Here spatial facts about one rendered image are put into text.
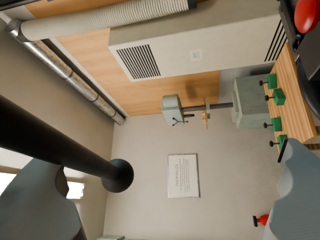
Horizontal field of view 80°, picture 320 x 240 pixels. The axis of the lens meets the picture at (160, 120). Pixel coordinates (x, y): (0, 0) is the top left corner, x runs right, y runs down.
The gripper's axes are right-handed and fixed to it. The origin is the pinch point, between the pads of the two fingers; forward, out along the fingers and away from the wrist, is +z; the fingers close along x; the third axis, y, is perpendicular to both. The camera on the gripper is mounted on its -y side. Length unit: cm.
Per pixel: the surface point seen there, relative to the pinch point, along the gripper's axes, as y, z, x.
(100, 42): 13, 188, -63
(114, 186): 7.8, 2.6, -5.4
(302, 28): -5.4, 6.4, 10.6
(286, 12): -6.6, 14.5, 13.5
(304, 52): -3.2, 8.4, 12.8
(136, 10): -12, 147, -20
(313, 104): 5.3, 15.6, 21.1
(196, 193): 218, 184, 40
